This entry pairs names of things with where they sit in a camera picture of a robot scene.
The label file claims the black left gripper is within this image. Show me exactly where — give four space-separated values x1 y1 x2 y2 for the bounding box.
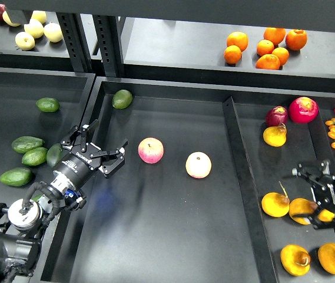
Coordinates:
53 119 128 190

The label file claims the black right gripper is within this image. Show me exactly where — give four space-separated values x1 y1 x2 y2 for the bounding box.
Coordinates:
291 160 335 229

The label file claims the dark green avocado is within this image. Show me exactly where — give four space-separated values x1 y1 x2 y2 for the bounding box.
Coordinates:
46 143 63 168
31 194 44 202

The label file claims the yellow pear brown stem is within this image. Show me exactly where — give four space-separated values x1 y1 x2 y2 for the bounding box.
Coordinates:
280 244 311 277

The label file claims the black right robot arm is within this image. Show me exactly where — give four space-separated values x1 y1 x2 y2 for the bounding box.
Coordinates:
291 160 335 229

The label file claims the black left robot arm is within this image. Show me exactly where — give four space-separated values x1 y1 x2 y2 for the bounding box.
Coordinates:
0 120 128 282

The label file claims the dark green avocado upright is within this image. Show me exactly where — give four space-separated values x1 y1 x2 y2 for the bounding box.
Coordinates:
46 143 63 168

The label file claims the green avocado middle cluster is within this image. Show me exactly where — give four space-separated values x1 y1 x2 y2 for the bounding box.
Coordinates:
22 147 48 166

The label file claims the green avocado cluster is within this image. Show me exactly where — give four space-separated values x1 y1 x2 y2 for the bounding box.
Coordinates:
22 147 48 166
11 136 44 153

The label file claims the light green avocado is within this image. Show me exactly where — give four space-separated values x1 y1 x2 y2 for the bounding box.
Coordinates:
112 90 133 110

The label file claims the green avocado far left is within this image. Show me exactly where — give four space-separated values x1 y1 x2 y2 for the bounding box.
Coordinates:
36 97 60 113

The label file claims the green avocado upper cluster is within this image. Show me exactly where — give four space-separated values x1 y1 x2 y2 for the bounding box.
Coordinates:
11 136 44 153

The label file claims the green avocado lower left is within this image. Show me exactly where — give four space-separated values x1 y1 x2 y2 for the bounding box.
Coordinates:
0 167 32 187

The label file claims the pink red apple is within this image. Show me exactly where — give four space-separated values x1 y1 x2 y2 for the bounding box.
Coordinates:
138 137 164 164

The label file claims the black left tray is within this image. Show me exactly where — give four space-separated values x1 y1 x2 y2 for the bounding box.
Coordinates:
0 68 94 205

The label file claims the black tray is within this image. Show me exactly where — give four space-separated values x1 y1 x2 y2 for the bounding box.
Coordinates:
30 75 335 283
0 68 94 205

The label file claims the bright red apple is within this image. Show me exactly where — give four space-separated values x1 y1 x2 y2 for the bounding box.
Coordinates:
288 97 319 123

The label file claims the black tray divider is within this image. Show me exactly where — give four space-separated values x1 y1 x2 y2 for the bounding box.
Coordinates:
222 97 278 282

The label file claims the dark red apple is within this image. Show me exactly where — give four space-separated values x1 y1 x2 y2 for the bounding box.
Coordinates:
266 106 288 127

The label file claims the pale yellow pink apple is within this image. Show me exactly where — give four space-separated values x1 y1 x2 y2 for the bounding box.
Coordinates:
185 152 212 179

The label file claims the black centre tray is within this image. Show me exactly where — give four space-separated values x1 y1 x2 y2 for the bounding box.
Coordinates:
30 75 335 283

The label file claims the pale yellow apple right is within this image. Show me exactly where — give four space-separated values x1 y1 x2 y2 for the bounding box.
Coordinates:
44 22 63 43

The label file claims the pale yellow apple front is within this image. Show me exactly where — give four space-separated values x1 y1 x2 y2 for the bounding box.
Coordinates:
15 32 35 51

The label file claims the pale yellow apple middle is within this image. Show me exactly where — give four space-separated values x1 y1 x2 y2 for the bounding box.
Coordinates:
24 19 44 39

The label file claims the pale yellow apple back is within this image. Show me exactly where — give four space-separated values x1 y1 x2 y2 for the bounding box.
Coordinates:
31 10 47 25

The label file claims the orange bottom front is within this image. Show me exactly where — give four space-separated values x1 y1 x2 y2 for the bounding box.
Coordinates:
256 54 280 70

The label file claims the orange right small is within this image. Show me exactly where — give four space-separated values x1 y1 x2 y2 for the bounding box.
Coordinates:
272 47 290 66

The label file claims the orange small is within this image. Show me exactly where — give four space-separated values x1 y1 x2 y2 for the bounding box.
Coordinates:
256 40 274 57
272 47 290 66

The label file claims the pale yellow apple hidden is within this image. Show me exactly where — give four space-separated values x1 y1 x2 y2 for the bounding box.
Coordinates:
2 11 20 27

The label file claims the orange top right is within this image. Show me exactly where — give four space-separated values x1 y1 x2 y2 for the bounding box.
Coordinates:
285 29 308 51

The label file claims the orange centre small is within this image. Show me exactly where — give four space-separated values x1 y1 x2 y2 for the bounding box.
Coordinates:
256 40 274 57

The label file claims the orange top middle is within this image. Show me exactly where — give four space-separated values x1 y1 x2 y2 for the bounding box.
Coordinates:
264 27 286 45

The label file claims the orange lower left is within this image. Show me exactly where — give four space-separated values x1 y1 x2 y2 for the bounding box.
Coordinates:
224 45 242 64

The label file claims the black shelf upright post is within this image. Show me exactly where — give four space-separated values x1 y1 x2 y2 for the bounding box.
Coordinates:
92 15 125 78

